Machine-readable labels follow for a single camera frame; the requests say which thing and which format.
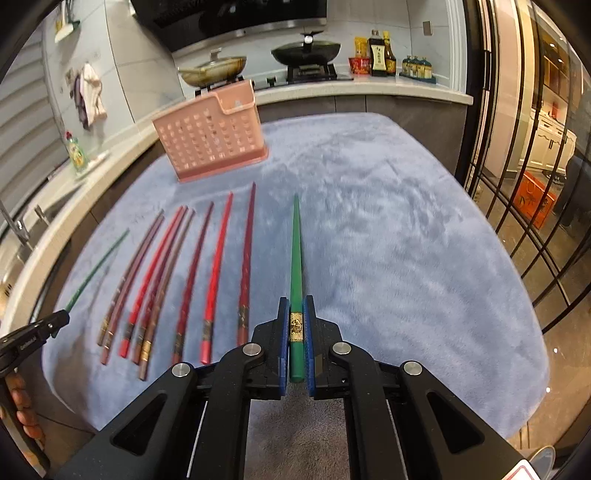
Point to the dark red twisted chopstick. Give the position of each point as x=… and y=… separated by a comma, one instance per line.
x=187, y=294

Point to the hanging pink and purple cloth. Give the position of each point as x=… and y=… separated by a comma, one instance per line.
x=86, y=93

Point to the orange gift box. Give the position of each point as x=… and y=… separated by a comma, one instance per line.
x=532, y=202

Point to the red instant noodle cup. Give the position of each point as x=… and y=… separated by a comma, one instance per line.
x=359, y=65

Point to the tray of small spice jars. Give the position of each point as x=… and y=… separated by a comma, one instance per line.
x=418, y=69

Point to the dark green chopstick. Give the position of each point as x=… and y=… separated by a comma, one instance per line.
x=78, y=292

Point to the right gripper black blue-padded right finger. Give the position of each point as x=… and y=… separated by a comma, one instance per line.
x=402, y=422

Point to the pink perforated utensil holder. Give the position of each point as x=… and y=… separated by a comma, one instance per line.
x=215, y=132

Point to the chrome sink faucet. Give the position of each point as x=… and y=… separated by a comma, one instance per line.
x=19, y=228

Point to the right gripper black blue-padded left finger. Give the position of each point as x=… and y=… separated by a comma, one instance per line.
x=191, y=423

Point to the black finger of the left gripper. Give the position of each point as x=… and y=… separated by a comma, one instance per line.
x=20, y=344

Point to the crimson twisted chopstick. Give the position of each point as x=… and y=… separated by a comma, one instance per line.
x=243, y=303

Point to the grey-blue fleece table mat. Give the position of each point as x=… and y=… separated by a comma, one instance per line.
x=394, y=252

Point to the green chopstick with gold band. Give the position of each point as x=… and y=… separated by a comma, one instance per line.
x=297, y=369

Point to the olive pan with glass lid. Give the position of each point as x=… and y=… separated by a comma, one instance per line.
x=216, y=70

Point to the black wok with lid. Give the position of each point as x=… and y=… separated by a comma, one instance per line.
x=309, y=51

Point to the dark sauce bottle yellow cap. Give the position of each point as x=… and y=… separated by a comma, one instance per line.
x=390, y=59

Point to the yellow seasoning packet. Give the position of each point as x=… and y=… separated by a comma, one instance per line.
x=361, y=47

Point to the black metal grid door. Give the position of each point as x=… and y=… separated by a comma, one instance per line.
x=535, y=116

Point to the black gas stove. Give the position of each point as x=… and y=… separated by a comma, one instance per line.
x=297, y=76

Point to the brown chopstick with gold band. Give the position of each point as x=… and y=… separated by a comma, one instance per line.
x=161, y=292

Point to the large soy sauce bottle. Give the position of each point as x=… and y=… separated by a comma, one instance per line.
x=377, y=49

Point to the person's left hand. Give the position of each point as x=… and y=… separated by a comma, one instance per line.
x=25, y=413

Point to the green dish soap bottle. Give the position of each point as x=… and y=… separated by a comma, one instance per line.
x=76, y=154

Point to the wall shelf with items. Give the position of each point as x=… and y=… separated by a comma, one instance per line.
x=66, y=23

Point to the bright red twisted chopstick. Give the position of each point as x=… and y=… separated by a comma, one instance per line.
x=210, y=304

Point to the wall power socket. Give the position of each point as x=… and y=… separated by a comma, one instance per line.
x=427, y=28

